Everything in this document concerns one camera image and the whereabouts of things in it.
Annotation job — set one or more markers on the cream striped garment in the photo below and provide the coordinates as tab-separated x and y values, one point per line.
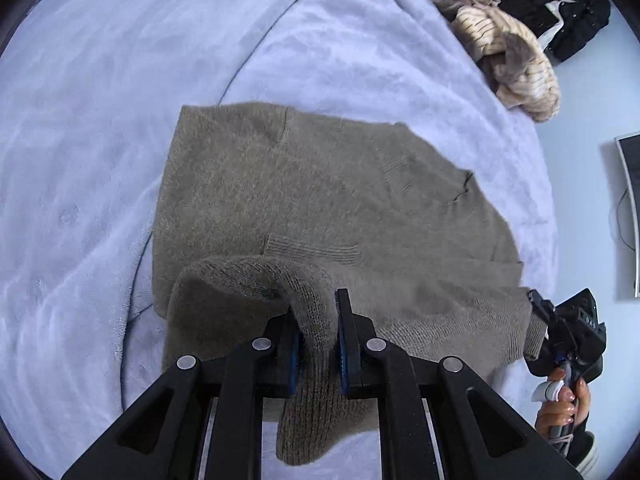
520	60

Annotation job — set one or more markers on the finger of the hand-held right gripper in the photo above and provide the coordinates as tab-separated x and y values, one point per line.
541	305
537	361

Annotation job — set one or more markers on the curved monitor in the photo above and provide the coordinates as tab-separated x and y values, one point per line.
631	210

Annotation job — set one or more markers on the brown knit sweater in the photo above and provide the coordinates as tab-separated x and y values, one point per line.
320	230

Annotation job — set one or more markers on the lilac fleece blanket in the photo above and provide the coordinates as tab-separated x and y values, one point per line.
125	110

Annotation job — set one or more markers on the black clothing pile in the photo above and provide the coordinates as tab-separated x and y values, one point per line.
555	10

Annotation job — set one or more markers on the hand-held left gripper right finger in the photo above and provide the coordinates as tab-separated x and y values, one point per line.
343	355

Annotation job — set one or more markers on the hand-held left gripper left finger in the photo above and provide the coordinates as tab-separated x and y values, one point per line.
294	360

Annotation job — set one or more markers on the person's right hand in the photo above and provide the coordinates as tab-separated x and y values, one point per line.
562	407

